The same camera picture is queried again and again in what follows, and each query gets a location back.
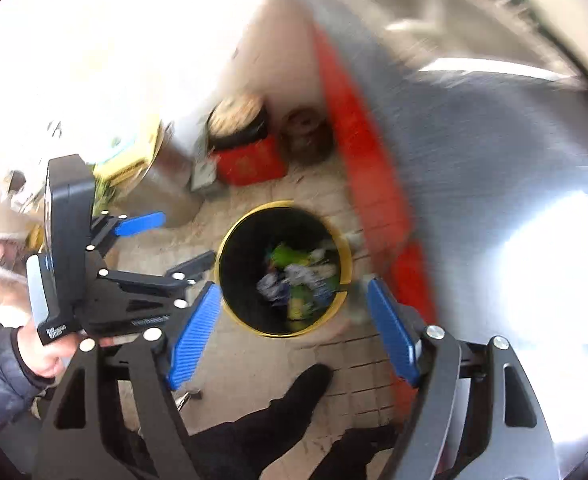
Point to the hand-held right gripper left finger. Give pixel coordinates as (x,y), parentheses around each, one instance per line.
(193,342)

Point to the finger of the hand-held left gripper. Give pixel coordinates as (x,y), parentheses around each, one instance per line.
(143,285)
(138,223)

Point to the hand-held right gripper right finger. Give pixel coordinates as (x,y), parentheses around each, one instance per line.
(394,332)

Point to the black bin with yellow rim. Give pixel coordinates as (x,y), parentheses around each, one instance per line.
(244,250)

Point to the blue and white snack packet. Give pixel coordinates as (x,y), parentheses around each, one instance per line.
(296,277)

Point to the green snack packet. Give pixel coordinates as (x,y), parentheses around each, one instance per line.
(286,255)

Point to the person's left hand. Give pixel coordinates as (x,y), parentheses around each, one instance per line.
(41,355)

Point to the metal barrel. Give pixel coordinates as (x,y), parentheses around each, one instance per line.
(168,195)

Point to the white plastic bag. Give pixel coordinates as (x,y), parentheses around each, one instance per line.
(3,220)

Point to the yellow box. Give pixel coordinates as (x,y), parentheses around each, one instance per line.
(131,152)

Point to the yellow green wrapper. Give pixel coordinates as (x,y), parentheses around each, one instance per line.
(301,307)

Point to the person's left leg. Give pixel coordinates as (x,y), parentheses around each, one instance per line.
(274,420)

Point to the person's leg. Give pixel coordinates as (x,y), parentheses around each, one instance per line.
(364,447)
(274,420)

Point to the person's right leg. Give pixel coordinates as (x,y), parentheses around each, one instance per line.
(364,447)

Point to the red box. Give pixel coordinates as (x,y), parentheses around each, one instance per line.
(249,162)

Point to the round woven basket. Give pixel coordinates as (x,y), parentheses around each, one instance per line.
(238,115)

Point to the red cabinet front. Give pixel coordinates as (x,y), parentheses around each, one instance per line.
(369,150)

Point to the dark round pot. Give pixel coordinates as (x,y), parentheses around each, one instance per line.
(306,132)

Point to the stainless steel sink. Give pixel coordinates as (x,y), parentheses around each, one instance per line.
(424,15)

